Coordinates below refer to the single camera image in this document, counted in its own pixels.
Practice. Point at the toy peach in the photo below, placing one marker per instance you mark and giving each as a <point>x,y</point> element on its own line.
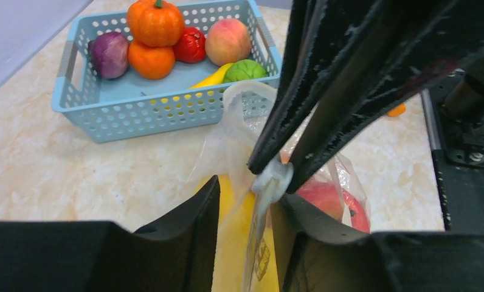
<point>228,41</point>

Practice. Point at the orange toy tangerine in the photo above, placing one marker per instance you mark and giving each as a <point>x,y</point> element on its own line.
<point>151,63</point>

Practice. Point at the orange toy carrot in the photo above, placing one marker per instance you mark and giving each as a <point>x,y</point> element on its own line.
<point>397,111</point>

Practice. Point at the clear dotted zip bag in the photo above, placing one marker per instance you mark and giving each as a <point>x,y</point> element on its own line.
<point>240,111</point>

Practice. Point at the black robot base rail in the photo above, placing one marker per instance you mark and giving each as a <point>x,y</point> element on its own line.
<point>454,114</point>

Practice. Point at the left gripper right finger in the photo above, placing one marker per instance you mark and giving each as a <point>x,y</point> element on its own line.
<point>314,252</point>

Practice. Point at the yellow toy banana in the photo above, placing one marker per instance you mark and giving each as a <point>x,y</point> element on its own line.
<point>216,78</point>

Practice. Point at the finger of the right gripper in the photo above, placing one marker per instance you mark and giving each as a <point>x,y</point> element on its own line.
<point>403,46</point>
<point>322,37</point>

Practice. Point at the red toy pepper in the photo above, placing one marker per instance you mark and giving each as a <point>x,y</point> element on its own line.
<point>190,48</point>

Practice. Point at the red toy apple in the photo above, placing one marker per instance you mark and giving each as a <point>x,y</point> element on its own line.
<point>325,197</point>

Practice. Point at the blue perforated plastic basket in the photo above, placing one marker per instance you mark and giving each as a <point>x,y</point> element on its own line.
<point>131,106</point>

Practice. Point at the orange toy pumpkin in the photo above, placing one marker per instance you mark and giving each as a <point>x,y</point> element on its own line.
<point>155,23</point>

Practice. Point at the purple toy onion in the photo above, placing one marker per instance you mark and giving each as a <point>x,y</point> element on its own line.
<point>109,54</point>

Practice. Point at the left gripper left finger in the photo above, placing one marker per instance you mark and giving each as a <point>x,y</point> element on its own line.
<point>176,252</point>

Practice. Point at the green toy lime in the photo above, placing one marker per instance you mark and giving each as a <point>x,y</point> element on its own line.
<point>244,70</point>

